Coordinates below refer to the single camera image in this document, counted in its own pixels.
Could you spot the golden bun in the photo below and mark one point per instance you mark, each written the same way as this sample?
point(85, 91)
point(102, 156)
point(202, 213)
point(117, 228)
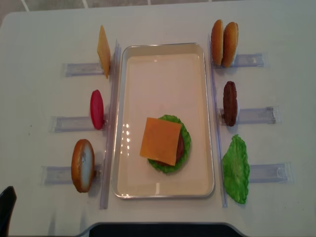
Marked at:
point(230, 42)
point(217, 39)

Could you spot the orange cheese slice on tray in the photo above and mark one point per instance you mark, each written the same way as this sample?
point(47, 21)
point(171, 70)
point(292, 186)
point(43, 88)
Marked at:
point(160, 140)

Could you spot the brown meat patty on tray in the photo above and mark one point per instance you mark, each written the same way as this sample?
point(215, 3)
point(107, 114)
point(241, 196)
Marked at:
point(180, 151)

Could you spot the green lettuce leaf on tray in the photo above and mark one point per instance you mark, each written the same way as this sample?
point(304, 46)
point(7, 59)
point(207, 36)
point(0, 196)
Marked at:
point(187, 144)

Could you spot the red tomato slice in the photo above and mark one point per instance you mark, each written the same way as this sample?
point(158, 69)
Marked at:
point(97, 110)

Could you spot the upright brown meat patty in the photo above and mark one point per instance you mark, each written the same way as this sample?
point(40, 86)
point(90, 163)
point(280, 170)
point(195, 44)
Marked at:
point(230, 103)

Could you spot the upright orange cheese slice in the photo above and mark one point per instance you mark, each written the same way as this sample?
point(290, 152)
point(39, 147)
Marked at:
point(104, 52)

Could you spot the bread bun slice left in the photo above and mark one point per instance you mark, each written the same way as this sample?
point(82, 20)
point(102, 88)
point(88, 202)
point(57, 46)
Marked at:
point(82, 167)

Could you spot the upright green lettuce leaf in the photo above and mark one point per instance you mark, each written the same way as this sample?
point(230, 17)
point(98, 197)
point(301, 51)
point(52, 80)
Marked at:
point(236, 170)

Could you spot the white rectangular tray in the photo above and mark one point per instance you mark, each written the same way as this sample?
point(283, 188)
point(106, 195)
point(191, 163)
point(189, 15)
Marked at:
point(158, 80)

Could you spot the clear holder middle left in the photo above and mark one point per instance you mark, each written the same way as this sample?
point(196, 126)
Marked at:
point(71, 124)

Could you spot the clear holder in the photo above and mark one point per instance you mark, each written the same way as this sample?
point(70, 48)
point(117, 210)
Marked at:
point(71, 124)
point(266, 115)
point(82, 69)
point(56, 175)
point(271, 173)
point(250, 60)

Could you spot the clear holder top left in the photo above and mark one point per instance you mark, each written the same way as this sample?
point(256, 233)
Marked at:
point(82, 69)

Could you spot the clear holder middle right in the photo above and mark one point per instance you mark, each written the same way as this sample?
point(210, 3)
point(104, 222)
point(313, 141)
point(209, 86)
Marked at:
point(266, 115)

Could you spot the black base bottom edge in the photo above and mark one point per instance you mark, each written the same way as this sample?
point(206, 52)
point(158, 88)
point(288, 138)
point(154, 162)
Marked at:
point(163, 230)

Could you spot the clear holder top right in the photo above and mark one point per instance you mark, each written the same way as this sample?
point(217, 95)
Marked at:
point(250, 60)

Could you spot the clear holder bottom left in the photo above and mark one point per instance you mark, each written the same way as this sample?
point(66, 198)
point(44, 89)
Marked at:
point(56, 175)

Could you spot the clear holder bottom right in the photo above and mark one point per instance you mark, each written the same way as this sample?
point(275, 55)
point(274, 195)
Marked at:
point(271, 173)

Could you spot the black object bottom left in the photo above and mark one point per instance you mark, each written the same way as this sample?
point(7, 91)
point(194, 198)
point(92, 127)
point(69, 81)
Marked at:
point(7, 202)

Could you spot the clear long rail left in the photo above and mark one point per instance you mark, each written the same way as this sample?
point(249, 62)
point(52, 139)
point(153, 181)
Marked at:
point(111, 128)

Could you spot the clear long rail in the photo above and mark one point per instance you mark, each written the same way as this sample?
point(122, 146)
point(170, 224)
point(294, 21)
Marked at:
point(217, 126)
point(111, 128)

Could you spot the clear long rail right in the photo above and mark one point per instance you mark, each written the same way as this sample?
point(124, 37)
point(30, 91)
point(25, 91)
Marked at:
point(217, 126)

